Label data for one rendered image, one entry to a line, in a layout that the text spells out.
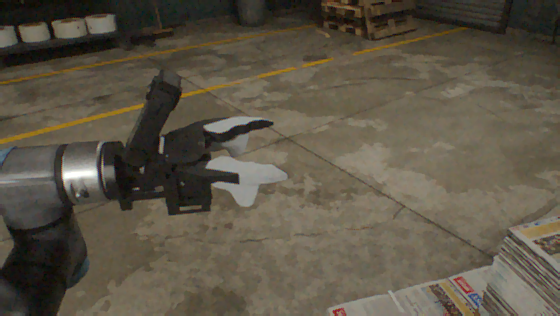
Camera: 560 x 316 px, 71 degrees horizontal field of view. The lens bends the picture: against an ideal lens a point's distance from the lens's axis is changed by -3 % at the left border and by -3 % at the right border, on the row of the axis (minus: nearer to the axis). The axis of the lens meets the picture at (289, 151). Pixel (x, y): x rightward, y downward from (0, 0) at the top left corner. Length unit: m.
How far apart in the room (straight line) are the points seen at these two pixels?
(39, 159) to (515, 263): 0.68
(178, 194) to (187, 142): 0.06
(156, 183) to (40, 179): 0.12
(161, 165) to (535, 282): 0.55
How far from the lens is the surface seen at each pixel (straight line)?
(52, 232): 0.56
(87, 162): 0.50
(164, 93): 0.44
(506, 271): 0.75
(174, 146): 0.49
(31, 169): 0.52
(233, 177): 0.45
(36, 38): 6.13
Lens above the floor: 1.47
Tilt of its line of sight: 29 degrees down
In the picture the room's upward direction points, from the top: straight up
